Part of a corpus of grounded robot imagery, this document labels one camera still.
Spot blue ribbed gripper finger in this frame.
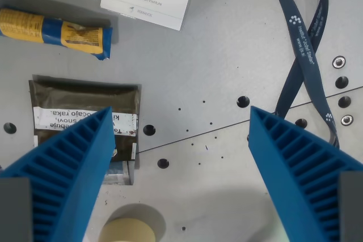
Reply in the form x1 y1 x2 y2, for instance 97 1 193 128
0 105 116 242
247 105 363 242

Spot blue and yellow snack bag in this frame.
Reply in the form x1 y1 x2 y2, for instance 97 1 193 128
0 5 113 62

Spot dark tobacco pouch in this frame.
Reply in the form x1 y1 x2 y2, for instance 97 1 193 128
28 75 142 186

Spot silver socket head screw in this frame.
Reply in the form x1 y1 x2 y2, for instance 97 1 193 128
332 56 346 69
340 114 354 127

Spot beige masking tape roll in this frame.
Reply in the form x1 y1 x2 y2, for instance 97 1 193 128
98 218 157 242

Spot navy blue printed lanyard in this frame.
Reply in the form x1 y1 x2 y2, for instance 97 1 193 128
265 0 340 149

